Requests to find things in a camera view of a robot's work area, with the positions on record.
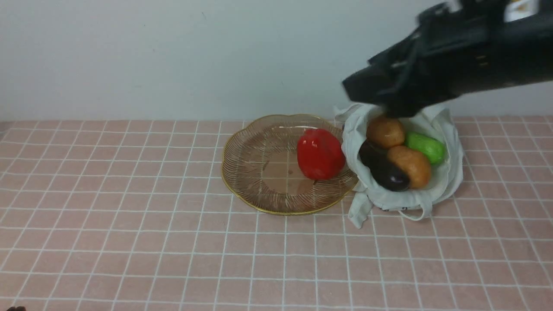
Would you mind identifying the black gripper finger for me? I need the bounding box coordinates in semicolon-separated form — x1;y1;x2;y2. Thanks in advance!
382;103;426;119

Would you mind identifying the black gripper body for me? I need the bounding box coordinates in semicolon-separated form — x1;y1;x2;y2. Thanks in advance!
342;13;489;110

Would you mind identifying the red bell pepper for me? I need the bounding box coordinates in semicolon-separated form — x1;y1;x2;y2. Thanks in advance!
297;128;346;180

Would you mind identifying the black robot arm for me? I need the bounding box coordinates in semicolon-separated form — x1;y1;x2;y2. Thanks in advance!
342;0;553;118

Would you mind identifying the white cloth bag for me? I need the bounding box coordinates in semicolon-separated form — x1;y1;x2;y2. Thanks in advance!
334;104;464;228

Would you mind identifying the brown potato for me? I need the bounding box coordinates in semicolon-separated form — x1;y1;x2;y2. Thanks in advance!
387;146;432;189
366;115;406;149

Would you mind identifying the green cucumber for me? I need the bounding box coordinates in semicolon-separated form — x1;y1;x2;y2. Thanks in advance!
404;131;446;165

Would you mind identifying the dark purple eggplant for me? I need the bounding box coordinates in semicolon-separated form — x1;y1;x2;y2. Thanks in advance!
358;140;410;192

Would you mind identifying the amber glass plate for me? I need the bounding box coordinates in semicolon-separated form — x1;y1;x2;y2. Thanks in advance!
221;114;358;216

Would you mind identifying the dark object at corner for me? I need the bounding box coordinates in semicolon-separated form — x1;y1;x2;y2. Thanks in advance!
6;306;26;311

